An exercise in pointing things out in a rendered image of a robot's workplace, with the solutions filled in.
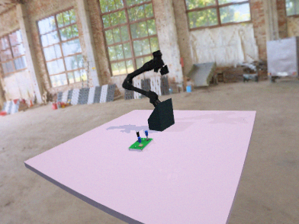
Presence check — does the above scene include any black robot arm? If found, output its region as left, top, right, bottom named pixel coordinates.
left=122, top=57, right=161, bottom=107

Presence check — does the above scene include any green circuit board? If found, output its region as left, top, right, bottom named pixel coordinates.
left=129, top=131, right=153, bottom=151

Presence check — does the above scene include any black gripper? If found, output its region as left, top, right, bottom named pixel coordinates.
left=153, top=50, right=169, bottom=75

